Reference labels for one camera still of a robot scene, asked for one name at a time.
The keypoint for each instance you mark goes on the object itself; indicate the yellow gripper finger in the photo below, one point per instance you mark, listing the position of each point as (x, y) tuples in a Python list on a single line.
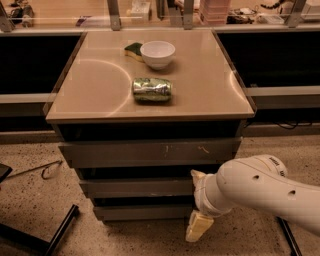
[(196, 176), (197, 226)]

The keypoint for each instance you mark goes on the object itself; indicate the grey drawer cabinet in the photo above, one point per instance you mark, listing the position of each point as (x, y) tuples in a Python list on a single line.
[(137, 110)]

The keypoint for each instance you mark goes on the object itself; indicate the pink stacked trays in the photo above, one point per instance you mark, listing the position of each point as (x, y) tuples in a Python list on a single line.
[(214, 12)]

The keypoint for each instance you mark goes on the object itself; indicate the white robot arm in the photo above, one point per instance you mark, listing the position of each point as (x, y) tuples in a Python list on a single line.
[(259, 182)]

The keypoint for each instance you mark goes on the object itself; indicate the crushed green can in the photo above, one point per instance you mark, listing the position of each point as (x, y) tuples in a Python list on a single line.
[(152, 89)]

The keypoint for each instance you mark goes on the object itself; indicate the grey top drawer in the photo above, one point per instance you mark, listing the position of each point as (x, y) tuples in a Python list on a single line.
[(138, 153)]

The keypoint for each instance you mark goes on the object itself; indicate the grey drawer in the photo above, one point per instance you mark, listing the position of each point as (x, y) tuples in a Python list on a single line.
[(146, 187), (142, 212), (138, 153)]

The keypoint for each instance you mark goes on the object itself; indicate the white bowl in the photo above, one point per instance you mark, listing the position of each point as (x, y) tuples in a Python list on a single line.
[(157, 54)]

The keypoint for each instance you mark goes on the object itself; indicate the grey bottom drawer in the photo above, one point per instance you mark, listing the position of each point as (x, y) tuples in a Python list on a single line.
[(142, 212)]

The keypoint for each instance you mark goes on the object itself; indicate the black right frame leg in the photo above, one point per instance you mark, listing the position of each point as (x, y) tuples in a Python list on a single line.
[(295, 250)]

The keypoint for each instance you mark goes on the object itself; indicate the green yellow sponge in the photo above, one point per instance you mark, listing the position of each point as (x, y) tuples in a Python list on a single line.
[(133, 50)]

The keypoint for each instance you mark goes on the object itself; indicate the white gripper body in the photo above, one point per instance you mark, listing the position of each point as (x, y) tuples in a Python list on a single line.
[(201, 195)]

